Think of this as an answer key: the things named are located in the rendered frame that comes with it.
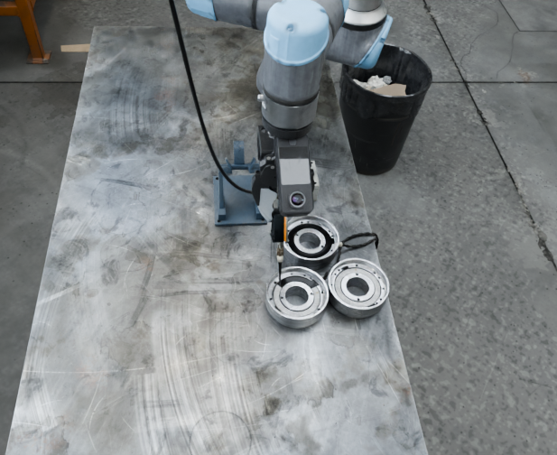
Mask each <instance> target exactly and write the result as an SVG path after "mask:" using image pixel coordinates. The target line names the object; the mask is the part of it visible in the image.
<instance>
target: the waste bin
mask: <svg viewBox="0 0 557 455"><path fill-rule="evenodd" d="M341 68H342V70H341V75H340V81H339V87H340V98H339V106H340V110H341V114H342V117H343V121H344V125H345V128H346V132H347V136H348V142H349V146H350V150H351V153H352V157H353V161H354V164H355V167H356V172H358V173H362V174H368V175H376V174H381V173H384V172H388V171H390V170H391V169H392V168H393V167H394V166H395V164H396V162H397V160H398V158H399V155H400V153H401V151H402V149H403V147H404V143H405V140H406V138H407V136H408V134H409V132H410V130H411V127H412V125H413V121H414V119H415V117H416V116H417V115H418V113H419V110H420V108H421V106H422V102H423V101H424V98H425V96H426V93H427V91H428V89H429V88H430V86H431V83H432V71H431V69H430V68H429V66H428V65H427V64H426V62H425V61H424V60H423V59H422V58H421V57H420V56H418V55H417V54H416V53H414V52H413V51H410V50H408V49H406V48H403V47H400V46H397V45H393V44H389V43H384V46H383V48H382V50H381V52H380V55H379V57H378V60H377V62H376V65H375V66H374V67H373V68H372V69H369V70H366V69H361V68H353V67H352V66H349V65H346V64H342V67H341ZM376 75H377V76H378V77H379V78H380V79H381V78H383V77H384V76H388V77H391V80H392V82H390V84H389V85H392V84H402V85H406V88H405V94H406V96H388V95H383V94H379V93H376V92H373V91H370V90H368V89H366V88H363V87H361V86H360V85H358V84H357V83H356V82H355V81H354V79H356V80H358V81H359V82H363V83H364V82H366V83H367V82H368V80H369V79H370V78H371V77H373V76H374V77H375V76H376Z"/></svg>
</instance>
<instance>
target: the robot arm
mask: <svg viewBox="0 0 557 455"><path fill-rule="evenodd" d="M185 1H186V4H187V6H188V8H189V9H190V10H191V11H192V12H193V13H195V14H199V15H200V16H203V17H207V18H209V19H212V20H214V21H222V22H226V23H233V24H237V25H241V26H245V27H248V28H252V29H256V30H258V31H262V32H265V33H264V44H265V55H264V58H263V61H262V63H261V65H260V67H259V70H258V72H257V75H256V85H257V88H258V90H259V91H260V93H261V94H259V95H258V96H257V100H258V101H259V102H262V123H263V125H259V126H258V132H257V159H258V161H259V168H260V171H258V170H255V175H254V176H253V177H252V180H251V186H252V194H253V196H254V199H255V203H256V205H257V207H258V208H259V210H260V212H261V214H262V216H263V217H264V218H265V219H266V220H267V221H268V222H271V221H272V220H273V211H274V204H273V203H274V201H275V200H276V198H277V189H276V187H278V200H279V211H280V214H281V215H282V216H284V217H287V218H288V221H290V220H291V219H292V218H294V217H305V216H308V215H309V214H310V213H311V212H312V211H313V209H314V205H313V194H312V193H313V191H314V187H315V183H314V178H313V176H314V170H313V169H311V161H310V149H309V138H308V136H307V135H306V134H308V133H309V132H310V130H311V128H312V122H313V119H314V118H315V116H316V110H317V104H318V98H319V89H320V78H321V73H322V67H323V63H324V60H331V61H335V62H338V63H342V64H346V65H349V66H352V67H353V68H361V69H366V70H369V69H372V68H373V67H374V66H375V65H376V62H377V60H378V57H379V55H380V52H381V50H382V48H383V46H384V43H385V39H386V36H387V35H388V32H389V29H390V27H391V24H392V21H393V18H392V17H390V16H389V15H388V14H387V6H386V3H385V1H384V0H185ZM263 129H264V130H265V132H264V133H263V132H262V130H263Z"/></svg>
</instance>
